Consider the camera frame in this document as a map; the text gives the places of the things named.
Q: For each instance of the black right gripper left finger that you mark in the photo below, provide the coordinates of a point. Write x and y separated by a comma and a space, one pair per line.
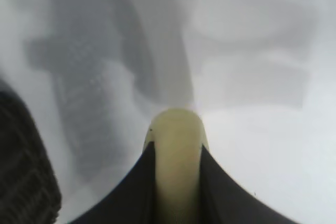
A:
131, 200

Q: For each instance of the dark brown wicker basket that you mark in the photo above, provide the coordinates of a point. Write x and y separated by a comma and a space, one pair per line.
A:
23, 161

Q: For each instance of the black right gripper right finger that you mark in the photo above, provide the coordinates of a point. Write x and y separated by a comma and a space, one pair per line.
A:
225, 203

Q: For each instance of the pale yellow egg yolk pastry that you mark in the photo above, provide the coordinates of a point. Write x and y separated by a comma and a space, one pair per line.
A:
177, 155

